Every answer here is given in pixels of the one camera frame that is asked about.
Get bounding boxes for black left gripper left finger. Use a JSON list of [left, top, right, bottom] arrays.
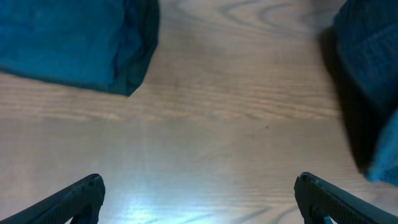
[[1, 174, 105, 224]]

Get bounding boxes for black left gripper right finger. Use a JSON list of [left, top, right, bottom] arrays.
[[294, 172, 397, 224]]

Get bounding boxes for blue shorts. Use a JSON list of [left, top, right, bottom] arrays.
[[320, 0, 397, 185]]

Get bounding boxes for folded dark navy garment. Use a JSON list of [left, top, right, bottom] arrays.
[[1, 0, 160, 96]]

